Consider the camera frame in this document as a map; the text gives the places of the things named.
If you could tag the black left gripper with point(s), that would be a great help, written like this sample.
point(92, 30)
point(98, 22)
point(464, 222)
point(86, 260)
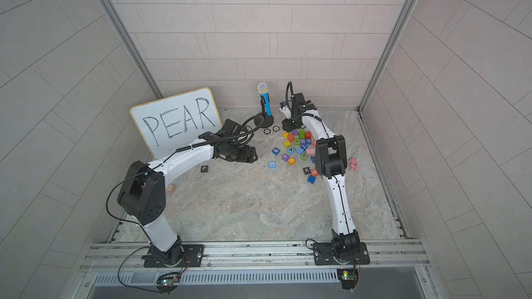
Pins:
point(244, 158)

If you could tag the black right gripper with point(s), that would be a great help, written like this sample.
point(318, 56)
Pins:
point(291, 127)

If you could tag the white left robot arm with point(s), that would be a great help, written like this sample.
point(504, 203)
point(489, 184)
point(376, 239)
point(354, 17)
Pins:
point(142, 194)

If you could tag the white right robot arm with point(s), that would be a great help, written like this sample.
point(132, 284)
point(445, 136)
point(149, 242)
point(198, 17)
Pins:
point(330, 160)

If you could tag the whiteboard with PEAR text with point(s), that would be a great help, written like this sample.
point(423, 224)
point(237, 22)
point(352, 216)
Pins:
point(176, 121)

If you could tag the black microphone stand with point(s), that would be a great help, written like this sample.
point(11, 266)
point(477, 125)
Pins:
point(263, 119)

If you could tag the blue toy microphone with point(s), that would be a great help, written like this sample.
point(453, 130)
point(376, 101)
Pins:
point(264, 98)

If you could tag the pink cube block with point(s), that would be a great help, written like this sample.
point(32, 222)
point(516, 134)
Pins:
point(311, 151)

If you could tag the plain wooden cube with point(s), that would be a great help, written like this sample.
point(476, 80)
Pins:
point(170, 188)

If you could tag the blue cube block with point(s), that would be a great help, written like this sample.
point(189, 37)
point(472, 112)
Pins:
point(311, 179)

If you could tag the pink toy figure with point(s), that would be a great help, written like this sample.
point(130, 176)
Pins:
point(353, 163)

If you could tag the left circuit board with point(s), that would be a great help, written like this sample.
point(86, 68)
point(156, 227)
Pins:
point(167, 283)

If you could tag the circuit board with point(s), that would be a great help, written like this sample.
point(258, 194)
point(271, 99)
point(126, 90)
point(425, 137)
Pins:
point(167, 283)
point(348, 278)

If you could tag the right circuit board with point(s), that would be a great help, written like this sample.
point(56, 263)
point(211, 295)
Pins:
point(348, 278)

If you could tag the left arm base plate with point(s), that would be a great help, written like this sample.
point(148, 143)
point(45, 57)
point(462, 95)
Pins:
point(188, 255)

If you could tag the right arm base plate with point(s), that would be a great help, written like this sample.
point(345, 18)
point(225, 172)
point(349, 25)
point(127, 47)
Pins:
point(325, 254)

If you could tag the aluminium mounting rail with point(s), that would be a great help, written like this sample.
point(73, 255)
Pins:
point(299, 254)

